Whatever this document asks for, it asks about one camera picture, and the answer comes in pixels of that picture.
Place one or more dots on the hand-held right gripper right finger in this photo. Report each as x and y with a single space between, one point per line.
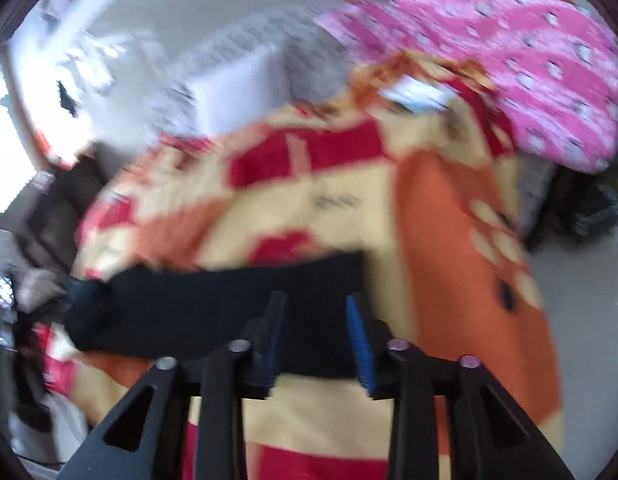
360 345

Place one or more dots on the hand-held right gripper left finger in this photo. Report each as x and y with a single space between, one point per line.
269 360

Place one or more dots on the black pants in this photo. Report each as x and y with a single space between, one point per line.
189 305

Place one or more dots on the red orange printed blanket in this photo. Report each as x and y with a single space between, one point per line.
349 200

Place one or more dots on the dark wooden table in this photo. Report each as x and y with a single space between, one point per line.
64 210

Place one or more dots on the blue face mask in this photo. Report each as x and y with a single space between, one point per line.
414 95

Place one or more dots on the white square pillow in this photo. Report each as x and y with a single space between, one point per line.
239 90

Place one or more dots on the large floral pillow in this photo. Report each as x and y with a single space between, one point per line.
314 65

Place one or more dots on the pink printed quilt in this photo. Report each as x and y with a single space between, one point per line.
514 60

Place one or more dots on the dark hanging cloth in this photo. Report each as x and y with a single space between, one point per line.
66 100

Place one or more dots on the window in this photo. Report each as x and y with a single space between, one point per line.
9 135

